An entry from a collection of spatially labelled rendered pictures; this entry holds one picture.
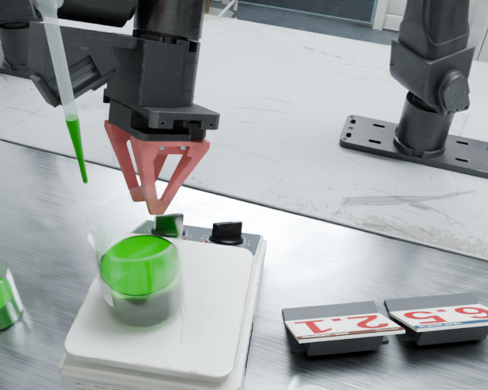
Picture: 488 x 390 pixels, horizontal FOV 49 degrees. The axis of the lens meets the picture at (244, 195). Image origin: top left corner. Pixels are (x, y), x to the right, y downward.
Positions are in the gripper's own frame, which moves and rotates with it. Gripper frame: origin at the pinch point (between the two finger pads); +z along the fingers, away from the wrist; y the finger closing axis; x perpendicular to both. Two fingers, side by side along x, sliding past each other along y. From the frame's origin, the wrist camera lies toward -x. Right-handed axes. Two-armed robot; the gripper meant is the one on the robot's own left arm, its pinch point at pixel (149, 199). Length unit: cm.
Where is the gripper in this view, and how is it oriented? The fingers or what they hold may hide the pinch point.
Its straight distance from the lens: 49.7
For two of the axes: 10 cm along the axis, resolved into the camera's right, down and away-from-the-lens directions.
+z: -1.6, 9.4, 2.9
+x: 8.0, -0.5, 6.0
